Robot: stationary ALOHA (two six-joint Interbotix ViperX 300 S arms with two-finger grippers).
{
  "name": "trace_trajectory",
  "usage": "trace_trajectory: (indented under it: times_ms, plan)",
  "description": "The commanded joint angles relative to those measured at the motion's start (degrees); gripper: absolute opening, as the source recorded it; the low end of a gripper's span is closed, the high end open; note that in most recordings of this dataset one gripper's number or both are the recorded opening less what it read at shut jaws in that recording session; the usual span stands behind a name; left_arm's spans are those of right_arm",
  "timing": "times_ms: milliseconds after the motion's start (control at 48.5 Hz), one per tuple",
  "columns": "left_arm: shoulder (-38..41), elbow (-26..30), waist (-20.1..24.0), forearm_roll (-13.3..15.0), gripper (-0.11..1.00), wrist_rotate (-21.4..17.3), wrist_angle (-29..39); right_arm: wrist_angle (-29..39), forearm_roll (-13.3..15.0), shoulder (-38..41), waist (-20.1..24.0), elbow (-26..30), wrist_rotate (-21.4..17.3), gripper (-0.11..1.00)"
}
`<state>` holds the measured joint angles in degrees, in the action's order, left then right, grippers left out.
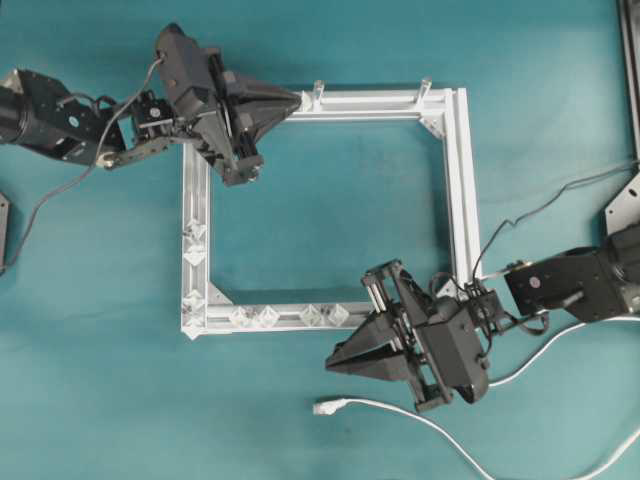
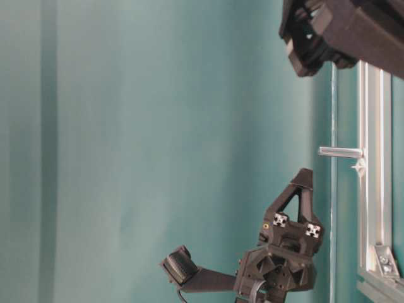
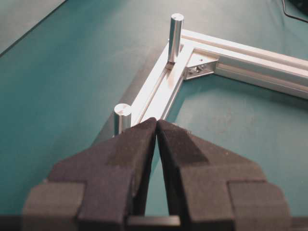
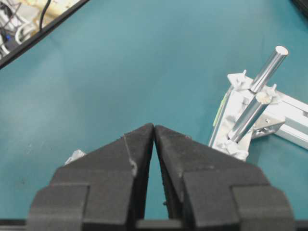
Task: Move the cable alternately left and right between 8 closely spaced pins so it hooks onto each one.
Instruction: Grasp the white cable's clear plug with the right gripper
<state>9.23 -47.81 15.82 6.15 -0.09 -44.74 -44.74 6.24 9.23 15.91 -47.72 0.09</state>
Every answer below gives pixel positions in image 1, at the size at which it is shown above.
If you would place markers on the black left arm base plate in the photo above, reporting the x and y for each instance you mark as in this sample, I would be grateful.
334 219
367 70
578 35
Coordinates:
5 206

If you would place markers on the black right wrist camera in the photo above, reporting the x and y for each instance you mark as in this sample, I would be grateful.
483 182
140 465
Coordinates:
456 349

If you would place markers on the metal pin left upper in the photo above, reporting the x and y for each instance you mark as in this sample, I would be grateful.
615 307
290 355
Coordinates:
194 233

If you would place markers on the metal pin left lower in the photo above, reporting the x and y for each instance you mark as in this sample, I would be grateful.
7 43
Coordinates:
192 303

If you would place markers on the metal pin left middle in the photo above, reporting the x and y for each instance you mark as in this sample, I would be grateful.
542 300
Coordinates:
195 254

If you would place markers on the metal pin top left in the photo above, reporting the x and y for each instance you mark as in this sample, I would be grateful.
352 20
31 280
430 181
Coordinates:
317 94

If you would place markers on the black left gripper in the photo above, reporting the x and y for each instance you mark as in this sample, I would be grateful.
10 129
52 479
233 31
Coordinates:
231 125

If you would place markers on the metal pin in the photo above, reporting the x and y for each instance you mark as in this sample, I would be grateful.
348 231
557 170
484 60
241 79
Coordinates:
195 254
194 233
192 303
242 317
423 91
317 94

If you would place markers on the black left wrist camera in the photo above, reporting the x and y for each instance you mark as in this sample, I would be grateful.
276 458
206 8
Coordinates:
188 84

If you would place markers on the dark aluminium rail top right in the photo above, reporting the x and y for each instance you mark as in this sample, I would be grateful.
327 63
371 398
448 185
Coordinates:
628 14

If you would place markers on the aluminium extrusion frame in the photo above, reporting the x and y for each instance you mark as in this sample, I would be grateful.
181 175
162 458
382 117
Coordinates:
444 114

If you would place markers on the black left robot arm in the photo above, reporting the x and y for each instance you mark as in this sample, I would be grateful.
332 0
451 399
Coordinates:
40 114

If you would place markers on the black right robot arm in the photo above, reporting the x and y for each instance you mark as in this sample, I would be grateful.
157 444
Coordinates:
590 283

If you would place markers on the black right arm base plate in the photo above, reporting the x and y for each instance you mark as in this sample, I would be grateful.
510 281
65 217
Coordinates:
624 209

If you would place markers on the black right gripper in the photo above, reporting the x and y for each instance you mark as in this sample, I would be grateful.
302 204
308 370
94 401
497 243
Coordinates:
389 344

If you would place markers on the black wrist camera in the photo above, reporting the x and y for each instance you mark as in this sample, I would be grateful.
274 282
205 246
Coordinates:
456 349
188 84

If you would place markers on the metal pin top right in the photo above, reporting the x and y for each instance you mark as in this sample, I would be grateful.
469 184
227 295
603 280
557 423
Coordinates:
423 91

